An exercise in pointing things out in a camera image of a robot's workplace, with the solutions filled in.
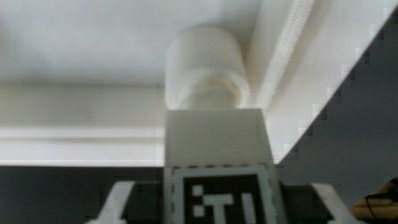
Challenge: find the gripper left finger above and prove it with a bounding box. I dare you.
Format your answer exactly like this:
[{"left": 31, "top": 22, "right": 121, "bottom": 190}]
[{"left": 86, "top": 181, "right": 136, "bottom": 224}]

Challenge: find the white table leg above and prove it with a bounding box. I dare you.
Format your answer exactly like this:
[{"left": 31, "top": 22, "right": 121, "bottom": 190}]
[{"left": 164, "top": 109, "right": 288, "bottom": 224}]

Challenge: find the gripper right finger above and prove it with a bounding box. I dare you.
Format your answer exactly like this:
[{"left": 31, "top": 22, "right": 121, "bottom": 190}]
[{"left": 312, "top": 183, "right": 363, "bottom": 224}]

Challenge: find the white square table top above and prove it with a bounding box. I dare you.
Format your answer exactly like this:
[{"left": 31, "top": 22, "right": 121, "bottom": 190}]
[{"left": 0, "top": 0, "right": 398, "bottom": 166}]

